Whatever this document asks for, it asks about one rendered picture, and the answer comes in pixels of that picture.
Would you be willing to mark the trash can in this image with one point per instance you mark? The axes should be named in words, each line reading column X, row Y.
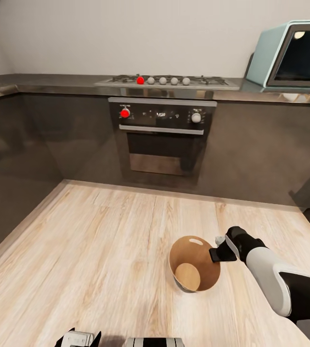
column 192, row 266

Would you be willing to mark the microwave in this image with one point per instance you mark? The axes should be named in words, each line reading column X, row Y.
column 282, row 57

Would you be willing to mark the burner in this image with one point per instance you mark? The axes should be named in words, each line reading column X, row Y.
column 168, row 81

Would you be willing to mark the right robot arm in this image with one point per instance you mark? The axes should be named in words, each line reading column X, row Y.
column 285, row 286

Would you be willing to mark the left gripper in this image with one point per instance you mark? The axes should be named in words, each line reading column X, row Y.
column 94, row 344

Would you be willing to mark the oven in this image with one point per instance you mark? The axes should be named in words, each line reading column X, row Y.
column 161, row 139

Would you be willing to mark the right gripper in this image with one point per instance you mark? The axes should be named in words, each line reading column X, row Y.
column 218, row 255

